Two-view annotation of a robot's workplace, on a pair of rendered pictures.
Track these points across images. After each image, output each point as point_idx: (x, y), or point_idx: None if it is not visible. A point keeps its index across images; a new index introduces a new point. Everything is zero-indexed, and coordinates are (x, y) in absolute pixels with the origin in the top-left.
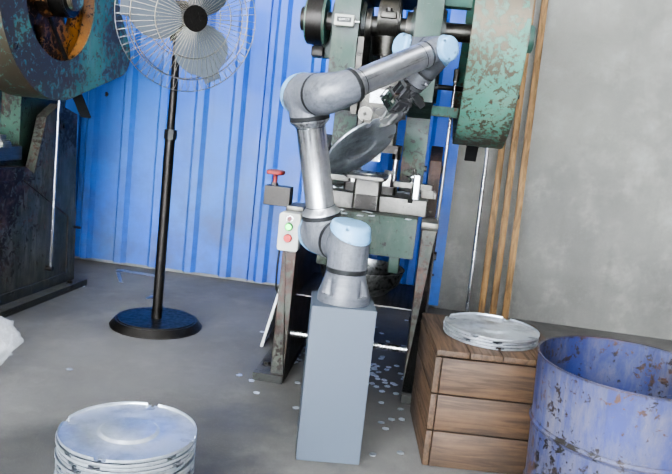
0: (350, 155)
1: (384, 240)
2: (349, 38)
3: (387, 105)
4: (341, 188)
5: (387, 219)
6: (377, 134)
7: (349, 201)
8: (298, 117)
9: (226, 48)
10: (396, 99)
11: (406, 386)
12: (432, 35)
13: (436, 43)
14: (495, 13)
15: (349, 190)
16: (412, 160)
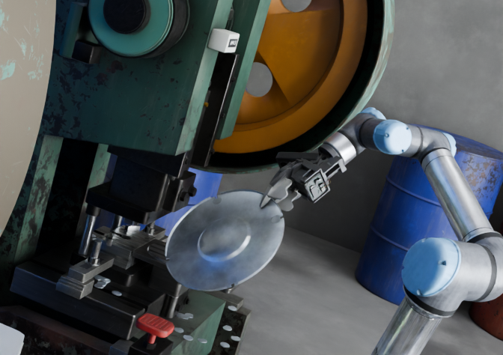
0: (210, 253)
1: (203, 345)
2: (210, 64)
3: (315, 194)
4: (112, 283)
5: (211, 317)
6: (240, 214)
7: (159, 308)
8: (455, 309)
9: None
10: (328, 186)
11: None
12: (254, 45)
13: (449, 148)
14: (382, 59)
15: (135, 285)
16: (95, 183)
